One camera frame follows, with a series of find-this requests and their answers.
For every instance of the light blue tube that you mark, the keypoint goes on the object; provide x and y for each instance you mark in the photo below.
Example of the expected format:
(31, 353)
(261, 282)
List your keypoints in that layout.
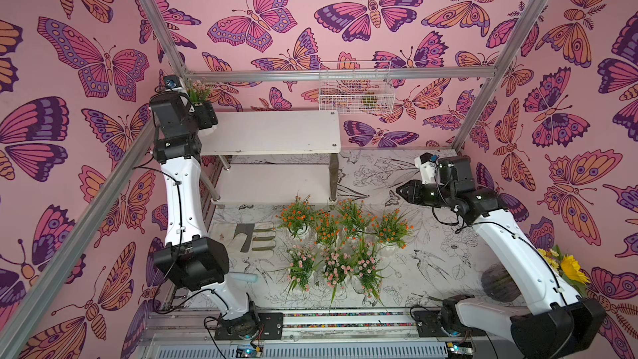
(248, 278)

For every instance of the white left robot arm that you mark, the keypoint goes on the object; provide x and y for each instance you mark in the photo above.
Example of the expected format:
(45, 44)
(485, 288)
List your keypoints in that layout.
(190, 258)

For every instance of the pink flower pot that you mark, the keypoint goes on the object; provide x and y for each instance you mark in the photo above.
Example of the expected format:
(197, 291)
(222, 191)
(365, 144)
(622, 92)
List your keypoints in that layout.
(302, 263)
(366, 269)
(198, 92)
(337, 268)

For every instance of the orange flower pot far left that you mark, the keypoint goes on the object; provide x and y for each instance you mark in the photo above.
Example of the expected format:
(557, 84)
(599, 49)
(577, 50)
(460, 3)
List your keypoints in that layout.
(298, 218)

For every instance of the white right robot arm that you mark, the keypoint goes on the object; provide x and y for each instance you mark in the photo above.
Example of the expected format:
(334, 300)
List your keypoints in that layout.
(555, 320)

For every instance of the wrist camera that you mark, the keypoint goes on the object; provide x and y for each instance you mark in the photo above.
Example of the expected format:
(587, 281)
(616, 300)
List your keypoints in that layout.
(427, 166)
(173, 83)

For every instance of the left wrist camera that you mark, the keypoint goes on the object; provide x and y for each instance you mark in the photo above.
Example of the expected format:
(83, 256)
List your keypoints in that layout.
(173, 83)

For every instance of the orange flower pot far right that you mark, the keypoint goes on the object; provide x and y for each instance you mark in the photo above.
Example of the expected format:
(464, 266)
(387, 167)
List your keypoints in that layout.
(393, 230)

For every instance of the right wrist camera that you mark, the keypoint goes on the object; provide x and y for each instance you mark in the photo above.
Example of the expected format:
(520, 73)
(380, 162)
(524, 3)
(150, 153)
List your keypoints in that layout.
(427, 166)

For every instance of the yellow sunflower bouquet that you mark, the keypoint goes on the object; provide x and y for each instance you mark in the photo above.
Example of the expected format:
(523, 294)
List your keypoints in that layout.
(567, 267)

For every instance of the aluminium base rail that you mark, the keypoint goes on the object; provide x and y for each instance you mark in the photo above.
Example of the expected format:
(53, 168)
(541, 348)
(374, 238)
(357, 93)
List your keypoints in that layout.
(397, 332)

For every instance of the white wire basket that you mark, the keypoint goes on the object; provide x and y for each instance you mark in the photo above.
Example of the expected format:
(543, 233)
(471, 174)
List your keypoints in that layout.
(356, 91)

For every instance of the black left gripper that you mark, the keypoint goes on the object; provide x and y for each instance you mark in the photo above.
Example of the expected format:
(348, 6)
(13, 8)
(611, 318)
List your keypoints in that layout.
(207, 115)

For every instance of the white two-tier rack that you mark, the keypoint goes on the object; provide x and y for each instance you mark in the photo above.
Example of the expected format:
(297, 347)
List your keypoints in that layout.
(276, 133)

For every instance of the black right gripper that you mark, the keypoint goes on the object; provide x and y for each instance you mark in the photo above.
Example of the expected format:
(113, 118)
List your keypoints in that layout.
(416, 192)

